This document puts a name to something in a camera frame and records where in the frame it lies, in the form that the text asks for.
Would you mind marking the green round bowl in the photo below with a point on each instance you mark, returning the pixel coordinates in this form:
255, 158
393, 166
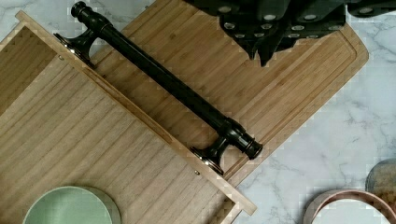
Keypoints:
73, 205

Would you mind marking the pink rimmed bowl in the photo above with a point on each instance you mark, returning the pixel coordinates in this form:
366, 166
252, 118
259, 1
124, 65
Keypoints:
348, 206

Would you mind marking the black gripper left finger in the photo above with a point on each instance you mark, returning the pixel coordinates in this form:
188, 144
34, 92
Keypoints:
257, 26

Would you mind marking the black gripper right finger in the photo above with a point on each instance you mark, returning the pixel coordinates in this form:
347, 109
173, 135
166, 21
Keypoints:
290, 20

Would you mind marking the bamboo cutting board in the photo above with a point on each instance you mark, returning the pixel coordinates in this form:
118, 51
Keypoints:
271, 102

